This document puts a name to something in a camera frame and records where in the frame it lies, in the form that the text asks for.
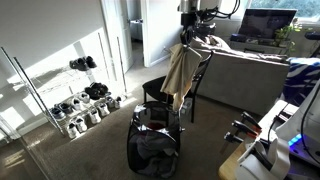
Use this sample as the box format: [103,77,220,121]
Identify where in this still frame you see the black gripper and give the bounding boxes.
[180,13,216,45]

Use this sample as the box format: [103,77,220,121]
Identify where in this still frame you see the peach t-shirt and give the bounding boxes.
[160,44,203,111]

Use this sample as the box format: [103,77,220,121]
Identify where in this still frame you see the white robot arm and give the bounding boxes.
[178,0,320,165]

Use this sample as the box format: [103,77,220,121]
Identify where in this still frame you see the black mesh laundry bag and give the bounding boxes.
[127,101,183,178]

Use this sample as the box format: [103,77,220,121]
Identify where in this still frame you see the black television screen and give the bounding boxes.
[238,8,297,39]

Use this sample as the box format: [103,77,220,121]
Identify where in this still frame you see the black wooden chair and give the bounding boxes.
[142,50,213,122]

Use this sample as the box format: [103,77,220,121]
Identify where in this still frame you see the white closet door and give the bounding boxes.
[101,0,133,95]

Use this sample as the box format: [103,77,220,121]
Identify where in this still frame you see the grey sofa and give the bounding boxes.
[190,35,289,115]

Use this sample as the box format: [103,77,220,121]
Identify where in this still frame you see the green houseplant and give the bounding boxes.
[274,18,302,52]

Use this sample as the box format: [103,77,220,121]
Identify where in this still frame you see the dark shoes on top shelf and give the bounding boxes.
[69,56,97,71]

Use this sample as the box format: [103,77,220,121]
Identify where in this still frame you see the black shoes middle shelf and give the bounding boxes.
[84,82,111,100]

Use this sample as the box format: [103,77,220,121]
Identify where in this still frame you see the blue white striped blanket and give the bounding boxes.
[281,57,320,106]

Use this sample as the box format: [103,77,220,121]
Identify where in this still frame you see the white sneaker front right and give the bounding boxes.
[75,116,87,133]

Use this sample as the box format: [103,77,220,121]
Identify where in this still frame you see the white sneaker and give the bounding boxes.
[67,123,79,139]
[75,116,87,133]

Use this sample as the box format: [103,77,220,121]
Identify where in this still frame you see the white sneaker front left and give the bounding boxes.
[67,123,79,139]

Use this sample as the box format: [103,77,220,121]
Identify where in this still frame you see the orange handled clamp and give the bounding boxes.
[224,111,262,143]

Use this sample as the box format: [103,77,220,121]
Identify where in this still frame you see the metal wire shoe rack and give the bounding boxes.
[1,32,123,136]

